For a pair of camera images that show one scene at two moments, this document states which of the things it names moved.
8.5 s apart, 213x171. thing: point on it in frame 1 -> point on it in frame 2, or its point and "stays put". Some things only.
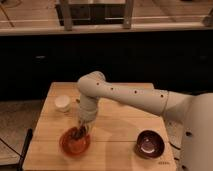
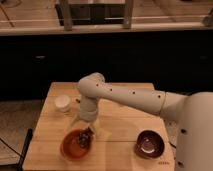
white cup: (62, 103) stays put
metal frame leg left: (68, 25) stays put
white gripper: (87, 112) -> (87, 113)
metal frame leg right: (127, 14) stays put
